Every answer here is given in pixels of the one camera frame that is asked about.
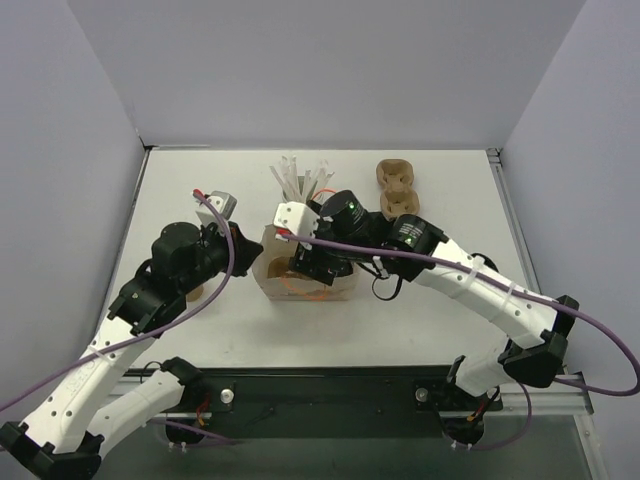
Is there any beige paper takeout bag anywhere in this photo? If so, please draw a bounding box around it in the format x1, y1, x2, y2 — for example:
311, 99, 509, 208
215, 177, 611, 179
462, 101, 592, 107
252, 225, 359, 301

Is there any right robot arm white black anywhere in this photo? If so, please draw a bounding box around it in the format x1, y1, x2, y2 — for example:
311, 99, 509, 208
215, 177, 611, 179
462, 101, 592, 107
273, 190, 579, 408

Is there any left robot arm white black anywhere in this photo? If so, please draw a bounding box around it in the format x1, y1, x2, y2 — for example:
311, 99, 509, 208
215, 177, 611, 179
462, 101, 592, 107
1, 222, 263, 479

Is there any stack of paper cups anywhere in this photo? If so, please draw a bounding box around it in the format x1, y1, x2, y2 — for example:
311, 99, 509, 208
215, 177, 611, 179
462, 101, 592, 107
186, 285, 204, 302

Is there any wrapped white straws bundle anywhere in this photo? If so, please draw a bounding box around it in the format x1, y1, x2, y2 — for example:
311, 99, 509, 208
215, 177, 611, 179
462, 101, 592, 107
269, 155, 335, 203

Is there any brown pulp cup carrier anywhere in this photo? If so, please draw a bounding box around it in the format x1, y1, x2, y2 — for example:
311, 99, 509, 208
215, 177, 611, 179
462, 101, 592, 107
376, 159, 420, 220

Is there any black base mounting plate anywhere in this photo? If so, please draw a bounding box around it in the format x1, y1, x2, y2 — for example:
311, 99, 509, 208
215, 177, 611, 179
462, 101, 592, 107
167, 365, 502, 440

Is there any stack of black lids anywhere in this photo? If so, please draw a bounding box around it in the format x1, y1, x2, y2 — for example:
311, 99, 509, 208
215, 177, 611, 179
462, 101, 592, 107
471, 252, 498, 272

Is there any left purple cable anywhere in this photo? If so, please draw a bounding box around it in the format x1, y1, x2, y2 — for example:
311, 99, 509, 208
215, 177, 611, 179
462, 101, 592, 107
0, 194, 237, 411

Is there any purple cable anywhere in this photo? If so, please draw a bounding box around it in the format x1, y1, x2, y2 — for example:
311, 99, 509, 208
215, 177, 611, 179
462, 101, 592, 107
0, 194, 237, 411
284, 234, 640, 397

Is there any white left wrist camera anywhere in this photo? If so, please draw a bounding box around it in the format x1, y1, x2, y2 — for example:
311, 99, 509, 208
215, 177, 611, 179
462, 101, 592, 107
194, 189, 237, 231

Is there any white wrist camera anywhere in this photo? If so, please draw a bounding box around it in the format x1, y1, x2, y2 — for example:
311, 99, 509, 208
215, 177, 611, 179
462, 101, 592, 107
273, 202, 319, 241
194, 189, 237, 231

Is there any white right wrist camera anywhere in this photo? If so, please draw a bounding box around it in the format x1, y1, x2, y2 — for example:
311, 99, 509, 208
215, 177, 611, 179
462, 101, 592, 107
273, 202, 319, 241

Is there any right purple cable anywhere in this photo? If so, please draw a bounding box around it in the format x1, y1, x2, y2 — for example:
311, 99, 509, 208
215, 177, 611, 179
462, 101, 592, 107
284, 234, 640, 397

